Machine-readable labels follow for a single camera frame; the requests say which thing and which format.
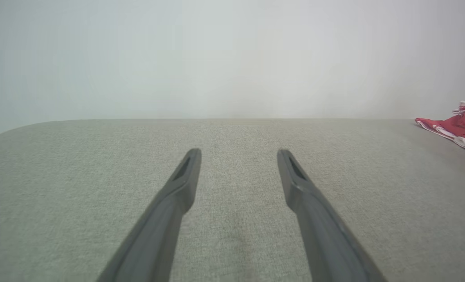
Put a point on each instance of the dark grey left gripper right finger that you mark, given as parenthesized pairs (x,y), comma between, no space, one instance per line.
(318,227)

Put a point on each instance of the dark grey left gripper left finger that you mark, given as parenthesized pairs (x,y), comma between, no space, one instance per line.
(166,219)

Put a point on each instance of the red jersey with navy lettering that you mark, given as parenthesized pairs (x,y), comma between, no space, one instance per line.
(459,127)

